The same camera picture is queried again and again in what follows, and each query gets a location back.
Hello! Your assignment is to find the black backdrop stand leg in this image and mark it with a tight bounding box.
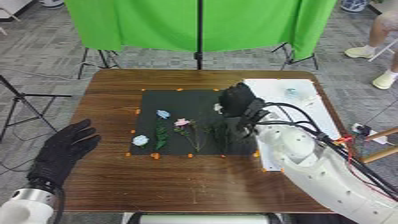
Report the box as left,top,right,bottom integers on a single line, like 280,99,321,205
76,47,124,81
270,42,321,71

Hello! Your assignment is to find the black tripod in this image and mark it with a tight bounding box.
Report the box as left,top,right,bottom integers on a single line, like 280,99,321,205
0,74,74,143

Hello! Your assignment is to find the pale blue flower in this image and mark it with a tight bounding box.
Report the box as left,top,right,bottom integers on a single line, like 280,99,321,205
282,87,303,101

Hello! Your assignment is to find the black cable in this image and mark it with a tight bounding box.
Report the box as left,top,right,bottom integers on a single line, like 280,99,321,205
263,102,334,142

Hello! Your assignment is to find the green sprig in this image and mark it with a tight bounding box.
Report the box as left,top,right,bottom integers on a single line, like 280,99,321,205
202,121,232,155

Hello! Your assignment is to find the dark mat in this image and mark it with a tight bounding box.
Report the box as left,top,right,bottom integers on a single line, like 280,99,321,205
128,89,263,157

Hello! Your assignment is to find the blue white vase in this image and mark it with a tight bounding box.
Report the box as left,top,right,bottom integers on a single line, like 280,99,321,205
339,0,373,14

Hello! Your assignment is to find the white sheet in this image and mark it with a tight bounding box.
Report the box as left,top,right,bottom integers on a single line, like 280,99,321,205
241,78,346,173

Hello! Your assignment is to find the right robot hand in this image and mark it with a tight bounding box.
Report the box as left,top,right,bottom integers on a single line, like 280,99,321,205
216,82,268,119

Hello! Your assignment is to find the wooden chair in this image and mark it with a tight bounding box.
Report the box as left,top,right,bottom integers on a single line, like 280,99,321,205
359,125,398,165

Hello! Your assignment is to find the person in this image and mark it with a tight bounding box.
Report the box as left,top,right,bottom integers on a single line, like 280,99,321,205
343,9,398,91

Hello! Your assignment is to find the pink flower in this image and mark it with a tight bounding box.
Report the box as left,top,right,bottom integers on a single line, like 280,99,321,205
172,117,206,153

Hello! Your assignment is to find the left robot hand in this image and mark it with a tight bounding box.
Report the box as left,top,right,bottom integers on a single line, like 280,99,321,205
24,118,103,195

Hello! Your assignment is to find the black stand pole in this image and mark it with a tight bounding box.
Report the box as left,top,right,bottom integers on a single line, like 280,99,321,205
192,0,206,71

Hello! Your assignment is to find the white flower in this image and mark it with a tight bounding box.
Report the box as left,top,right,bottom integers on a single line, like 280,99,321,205
211,102,227,116
129,134,151,149

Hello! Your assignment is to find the pale grey bar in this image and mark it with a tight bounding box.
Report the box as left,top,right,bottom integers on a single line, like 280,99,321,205
126,212,280,224

